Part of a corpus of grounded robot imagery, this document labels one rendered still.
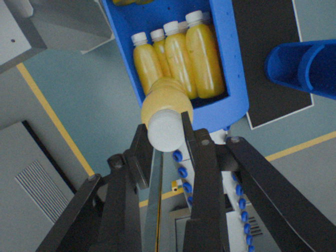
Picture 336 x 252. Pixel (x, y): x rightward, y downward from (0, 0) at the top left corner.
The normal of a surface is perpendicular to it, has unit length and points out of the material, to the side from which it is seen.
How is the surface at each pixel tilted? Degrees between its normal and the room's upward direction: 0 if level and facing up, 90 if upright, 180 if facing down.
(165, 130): 0
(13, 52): 0
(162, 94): 74
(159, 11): 7
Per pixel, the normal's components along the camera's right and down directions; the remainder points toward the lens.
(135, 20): 0.68, 0.05
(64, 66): 0.00, 0.35
